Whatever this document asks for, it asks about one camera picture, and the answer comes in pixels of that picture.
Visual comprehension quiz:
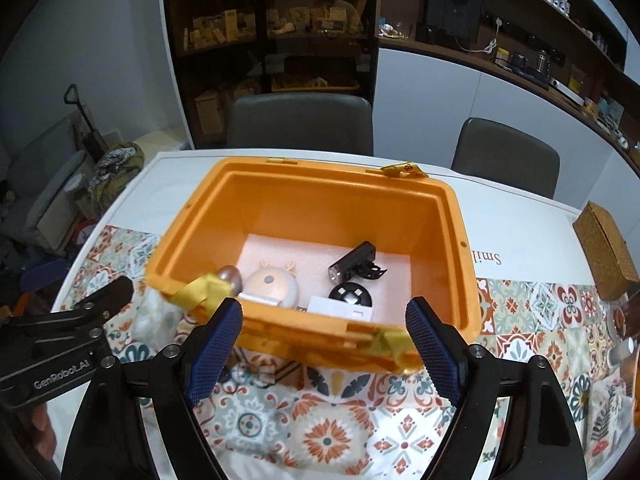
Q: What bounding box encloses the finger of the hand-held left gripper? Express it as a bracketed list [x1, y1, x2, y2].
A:
[0, 276, 135, 347]

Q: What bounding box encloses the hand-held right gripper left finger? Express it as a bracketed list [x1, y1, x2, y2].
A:
[60, 297, 244, 480]

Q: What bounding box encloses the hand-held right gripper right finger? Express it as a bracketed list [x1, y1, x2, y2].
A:
[405, 296, 588, 480]

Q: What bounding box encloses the silver egg-shaped object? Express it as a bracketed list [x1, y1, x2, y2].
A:
[215, 265, 245, 296]

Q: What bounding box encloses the deer antler night light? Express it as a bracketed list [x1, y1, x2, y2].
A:
[239, 260, 302, 308]

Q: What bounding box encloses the black round gadget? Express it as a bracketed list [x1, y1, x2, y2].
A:
[327, 285, 373, 308]

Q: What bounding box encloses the small white box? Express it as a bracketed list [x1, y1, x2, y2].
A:
[305, 296, 375, 322]

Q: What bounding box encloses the black bike light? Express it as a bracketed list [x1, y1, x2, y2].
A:
[327, 241, 388, 282]

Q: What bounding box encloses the orange plastic storage bin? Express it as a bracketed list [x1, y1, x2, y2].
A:
[146, 156, 483, 375]

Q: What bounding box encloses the person's left forearm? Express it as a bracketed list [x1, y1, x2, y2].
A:
[27, 402, 58, 458]

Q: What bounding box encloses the white crumpled plastic bag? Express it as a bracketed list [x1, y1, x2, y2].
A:
[131, 287, 182, 347]

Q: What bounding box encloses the red round container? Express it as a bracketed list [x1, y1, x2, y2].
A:
[75, 220, 102, 247]

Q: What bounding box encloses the grey cushion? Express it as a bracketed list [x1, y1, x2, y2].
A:
[9, 150, 87, 242]

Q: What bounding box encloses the yellow patterned cloth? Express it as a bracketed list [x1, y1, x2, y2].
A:
[89, 142, 146, 207]

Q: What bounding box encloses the patterned table mat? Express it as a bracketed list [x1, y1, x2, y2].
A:
[60, 225, 640, 480]

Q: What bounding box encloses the metal cup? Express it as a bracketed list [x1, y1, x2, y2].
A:
[607, 337, 639, 367]

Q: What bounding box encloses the woven wicker box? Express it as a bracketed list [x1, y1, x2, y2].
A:
[572, 201, 640, 301]

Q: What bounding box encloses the narrow grey chair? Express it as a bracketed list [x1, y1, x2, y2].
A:
[451, 117, 560, 200]

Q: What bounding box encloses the brown cardboard box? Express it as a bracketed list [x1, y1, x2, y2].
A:
[194, 91, 223, 136]

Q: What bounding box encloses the wide grey chair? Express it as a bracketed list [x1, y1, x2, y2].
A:
[227, 94, 375, 157]

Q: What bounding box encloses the dark wooden shelf cabinet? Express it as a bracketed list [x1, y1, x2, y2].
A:
[157, 0, 379, 151]

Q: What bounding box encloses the black coffee machine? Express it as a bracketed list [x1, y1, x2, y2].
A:
[425, 0, 483, 43]

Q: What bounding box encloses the black handled trolley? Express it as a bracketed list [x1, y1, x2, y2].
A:
[64, 85, 108, 157]

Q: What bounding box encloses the white charger cable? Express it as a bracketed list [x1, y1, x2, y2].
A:
[470, 17, 503, 54]

